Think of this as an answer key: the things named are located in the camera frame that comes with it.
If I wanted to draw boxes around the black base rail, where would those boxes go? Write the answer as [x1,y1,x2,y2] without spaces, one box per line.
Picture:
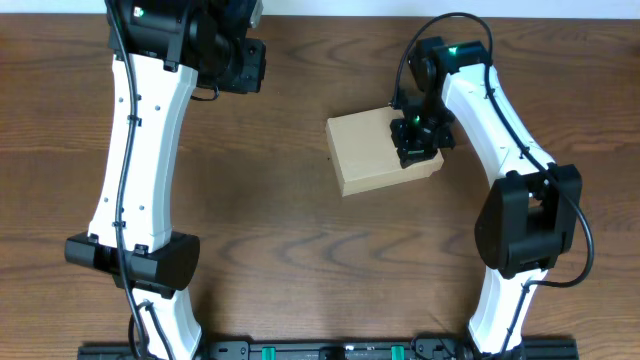
[77,334,580,360]

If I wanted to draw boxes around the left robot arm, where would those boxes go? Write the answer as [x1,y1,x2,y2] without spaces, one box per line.
[64,0,266,359]

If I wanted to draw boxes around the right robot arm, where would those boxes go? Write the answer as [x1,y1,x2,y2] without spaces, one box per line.
[390,37,582,359]

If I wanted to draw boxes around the cardboard box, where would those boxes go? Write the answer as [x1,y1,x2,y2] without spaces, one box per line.
[326,107,444,197]

